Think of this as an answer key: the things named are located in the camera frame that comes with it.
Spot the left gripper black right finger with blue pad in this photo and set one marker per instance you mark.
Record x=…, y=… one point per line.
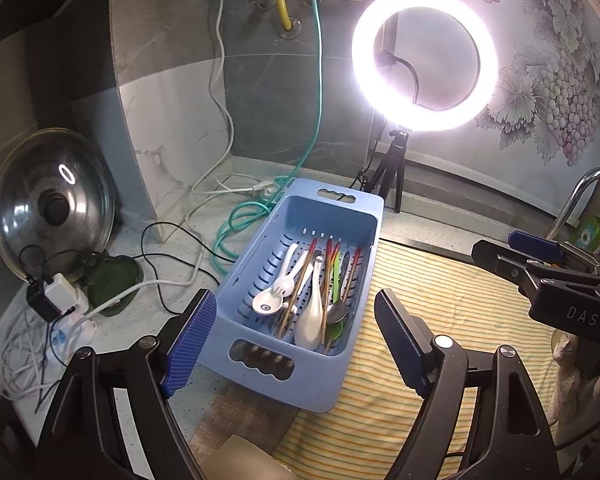
x=509, y=436

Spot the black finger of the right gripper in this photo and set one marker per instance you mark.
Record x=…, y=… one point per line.
x=502, y=261

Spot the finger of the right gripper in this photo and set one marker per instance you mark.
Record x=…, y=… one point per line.
x=536, y=247

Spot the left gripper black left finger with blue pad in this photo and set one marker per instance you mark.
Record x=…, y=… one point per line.
x=81, y=436

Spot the wooden chopstick red tip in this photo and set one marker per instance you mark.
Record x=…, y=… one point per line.
x=354, y=264
x=325, y=288
x=282, y=325
x=335, y=252

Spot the steel spoon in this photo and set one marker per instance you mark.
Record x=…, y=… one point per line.
x=336, y=310

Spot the green plastic stirrer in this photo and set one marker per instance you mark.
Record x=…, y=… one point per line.
x=340, y=265

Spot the white ceramic spoon plain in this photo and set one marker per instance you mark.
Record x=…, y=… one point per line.
x=308, y=333

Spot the white plastic spork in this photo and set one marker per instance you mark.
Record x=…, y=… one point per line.
x=284, y=284

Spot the white ceramic spoon blue logo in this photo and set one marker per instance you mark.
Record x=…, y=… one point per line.
x=267, y=302

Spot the steel fork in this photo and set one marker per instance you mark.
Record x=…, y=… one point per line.
x=345, y=274

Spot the white knit gloved hand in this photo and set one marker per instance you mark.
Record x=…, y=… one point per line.
x=575, y=402

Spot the green dish soap bottle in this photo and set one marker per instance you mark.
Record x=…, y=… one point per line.
x=588, y=237

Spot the chrome faucet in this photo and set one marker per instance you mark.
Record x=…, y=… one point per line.
x=589, y=178

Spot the white power strip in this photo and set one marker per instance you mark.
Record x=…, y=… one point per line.
x=63, y=306

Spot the plaid cloth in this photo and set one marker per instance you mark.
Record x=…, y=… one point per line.
x=238, y=411

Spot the black tripod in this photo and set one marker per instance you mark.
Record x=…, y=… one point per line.
x=390, y=171

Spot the blue plastic drainer basket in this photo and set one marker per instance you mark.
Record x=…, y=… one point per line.
x=243, y=346

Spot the glass pot lid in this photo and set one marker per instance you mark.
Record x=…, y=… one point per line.
x=57, y=199

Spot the ring light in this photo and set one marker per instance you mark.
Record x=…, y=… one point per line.
x=425, y=65

